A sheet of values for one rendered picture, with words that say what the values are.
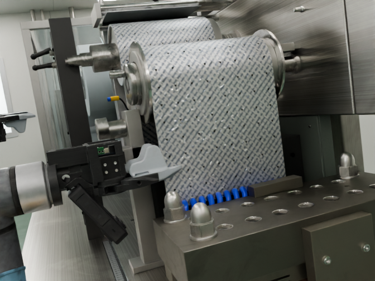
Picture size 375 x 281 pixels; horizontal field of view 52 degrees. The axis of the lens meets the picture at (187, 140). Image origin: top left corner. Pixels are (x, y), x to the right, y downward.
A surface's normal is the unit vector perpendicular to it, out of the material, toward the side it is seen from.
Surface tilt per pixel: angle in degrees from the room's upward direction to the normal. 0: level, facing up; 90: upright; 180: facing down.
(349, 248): 90
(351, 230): 90
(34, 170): 44
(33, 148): 90
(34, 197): 105
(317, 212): 0
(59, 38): 90
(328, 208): 0
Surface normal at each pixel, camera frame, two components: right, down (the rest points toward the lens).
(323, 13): -0.94, 0.17
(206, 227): 0.32, 0.06
